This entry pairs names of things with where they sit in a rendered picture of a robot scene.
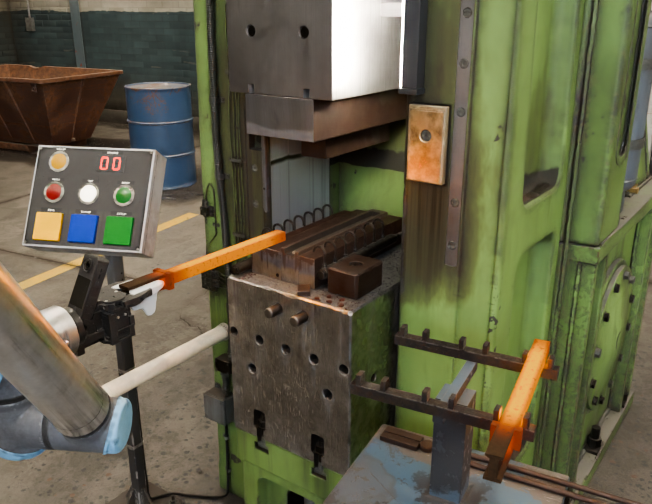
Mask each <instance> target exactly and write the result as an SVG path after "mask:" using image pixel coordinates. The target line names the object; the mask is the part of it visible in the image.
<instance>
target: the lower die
mask: <svg viewBox="0 0 652 504"><path fill-rule="evenodd" d="M370 211H374V212H379V213H380V214H378V215H376V216H373V217H371V218H369V219H367V220H364V221H362V222H360V223H358V224H355V225H353V226H351V227H349V228H346V229H344V230H342V231H340V232H338V233H335V234H333V235H331V236H329V237H326V238H324V239H322V240H320V241H317V242H315V243H313V244H311V245H308V246H306V247H304V248H302V249H300V250H297V251H295V257H294V256H290V255H286V254H285V253H284V248H287V247H289V246H291V245H294V244H296V243H298V242H301V241H303V240H305V239H308V238H310V237H312V236H314V235H317V234H319V233H321V232H324V231H326V230H328V229H331V228H333V227H335V226H337V225H340V224H342V223H344V222H347V221H349V220H351V219H354V218H356V217H358V216H361V215H363V214H365V213H367V212H370ZM376 218H379V219H381V220H382V221H383V222H384V226H385V227H384V235H385V236H387V235H389V234H397V233H399V232H401V231H402V217H397V216H392V215H388V212H385V211H380V210H375V209H370V210H368V211H363V210H358V209H356V210H354V211H346V210H343V211H340V212H338V213H335V214H333V215H331V216H328V217H326V218H323V219H321V220H318V221H316V222H313V223H311V224H309V225H306V226H304V227H301V228H299V229H296V230H294V231H291V232H289V233H287V234H286V240H285V241H283V242H280V243H278V244H275V245H273V246H270V247H267V248H265V249H262V250H260V251H257V252H254V253H252V254H251V256H252V272H255V273H258V274H262V275H266V276H269V277H273V278H276V279H280V280H284V281H287V282H291V283H294V284H298V285H311V288H312V289H316V288H318V287H320V286H322V285H323V284H325V283H327V282H328V278H327V279H325V280H321V279H319V278H318V277H317V273H318V272H319V270H320V269H321V268H322V267H323V251H322V249H320V248H316V250H315V252H313V248H314V247H315V246H316V245H320V246H322V247H323V246H324V243H325V242H326V241H327V240H331V241H333V242H334V239H335V237H336V236H343V237H344V234H345V233H346V232H347V231H352V232H354V229H355V228H356V227H362V228H363V226H364V224H365V223H367V222H370V223H372V222H373V220H374V219H376ZM374 226H375V229H376V238H375V239H376V241H377V240H379V239H380V238H381V235H382V223H381V222H380V221H375V223H374ZM365 231H366V234H367V237H366V243H367V245H369V244H371V243H372V239H373V227H372V226H371V225H366V228H365ZM355 234H356V236H357V249H358V250H359V249H361V248H362V247H363V244H364V232H363V231H362V230H361V229H358V230H357V231H356V233H355ZM345 239H346V241H347V254H348V255H349V254H351V253H353V252H354V236H353V235H352V234H350V233H349V234H347V238H345ZM334 243H335V244H336V247H337V259H338V260H339V259H341V258H343V257H344V247H345V244H344V241H343V239H341V238H338V239H337V242H334ZM400 243H401V236H400V237H399V238H397V241H396V242H395V243H394V244H392V245H390V246H388V247H386V248H384V249H382V250H381V251H379V252H377V253H375V254H373V255H371V256H369V257H370V258H374V257H376V256H378V255H380V254H381V253H383V252H385V251H387V250H389V249H391V248H393V247H395V246H396V245H398V244H400ZM323 248H324V249H325V251H326V264H327V265H329V264H331V263H332V262H333V259H334V246H333V245H332V244H331V243H327V245H326V247H323ZM276 273H278V274H279V277H277V276H276Z"/></svg>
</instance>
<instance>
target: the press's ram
mask: <svg viewBox="0 0 652 504"><path fill-rule="evenodd" d="M226 17H227V38H228V60H229V81H230V91H231V92H240V93H255V94H261V95H272V96H282V97H293V98H310V99H314V100H325V101H335V100H341V99H346V98H351V97H356V96H362V95H367V94H372V93H378V92H383V91H388V90H394V89H399V88H401V86H400V73H401V45H402V17H403V0H226Z"/></svg>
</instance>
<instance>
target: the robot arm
mask: <svg viewBox="0 0 652 504"><path fill-rule="evenodd" d="M108 265H109V260H108V259H106V258H104V257H102V256H99V255H97V254H92V253H85V254H84V257H83V260H82V263H81V266H80V269H79V273H78V276H77V279H76V282H75V285H74V288H73V291H72V295H71V298H70V301H69V304H68V307H64V308H61V307H59V306H51V307H48V308H46V309H43V310H41V311H39V310H38V308H37V307H36V306H35V304H34V303H33V302H32V301H31V299H30V298H29V297H28V296H27V294H26V293H25V292H24V291H23V289H22V288H21V287H20V286H19V284H18V283H17V282H16V281H15V279H14V278H13V277H12V276H11V274H10V273H9V272H8V271H7V269H6V268H5V267H4V266H3V264H2V263H1V262H0V457H1V458H3V459H6V460H11V461H19V460H24V459H25V460H27V459H31V458H33V457H36V456H38V455H40V454H41V453H42V452H44V451H45V450H64V451H78V452H92V453H103V455H106V454H117V453H119V452H121V451H122V450H123V448H124V447H125V445H126V443H127V441H128V438H129V435H130V431H131V426H132V415H133V412H132V405H131V402H130V401H129V399H127V398H123V397H121V396H119V397H110V396H109V395H108V393H107V392H106V391H105V390H104V389H103V388H102V387H101V386H100V385H98V384H97V382H96V381H95V380H94V379H93V377H92V376H91V375H90V374H89V372H88V371H87V370H86V369H85V367H84V366H83V365H82V364H81V362H80V361H79V360H78V359H77V357H76V356H78V357H79V356H81V355H83V354H85V348H87V347H89V346H91V345H93V344H95V343H98V342H101V343H103V344H110V345H112V346H113V345H115V344H117V343H119V342H122V341H124V340H126V339H128V338H130V337H132V336H134V335H136V334H135V327H134V325H135V318H134V315H133V314H131V311H130V309H131V310H138V309H143V311H144V312H145V313H146V315H152V314H153V313H154V312H155V309H156V299H157V293H158V291H159V290H160V289H161V288H162V287H163V286H164V281H161V280H157V281H154V282H151V283H149V284H146V285H143V286H141V287H138V288H135V289H133V290H130V291H129V294H128V295H127V293H123V292H122V289H120V288H119V284H122V283H125V282H127V280H126V281H121V282H117V283H113V284H109V285H106V286H104V287H102V284H103V281H104V278H105V275H106V271H107V268H108ZM101 287H102V288H101ZM127 334H129V335H128V336H126V337H124V338H122V339H120V340H119V339H118V338H120V337H123V336H125V335H127ZM104 337H105V339H106V340H105V339H104ZM107 340H108V341H107ZM74 354H75V355H76V356H75V355H74Z"/></svg>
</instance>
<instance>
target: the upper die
mask: <svg viewBox="0 0 652 504"><path fill-rule="evenodd" d="M398 90H399V89H394V90H388V91H383V92H378V93H372V94H367V95H362V96H356V97H351V98H346V99H341V100H335V101H325V100H314V99H310V98H293V97H282V96H272V95H261V94H255V93H246V94H245V97H246V123H247V134H254V135H261V136H269V137H276V138H283V139H290V140H298V141H305V142H312V143H314V142H318V141H322V140H326V139H330V138H334V137H337V136H341V135H345V134H349V133H353V132H357V131H360V130H364V129H368V128H372V127H376V126H380V125H384V124H387V123H391V122H395V121H399V120H403V119H406V104H407V94H399V93H398Z"/></svg>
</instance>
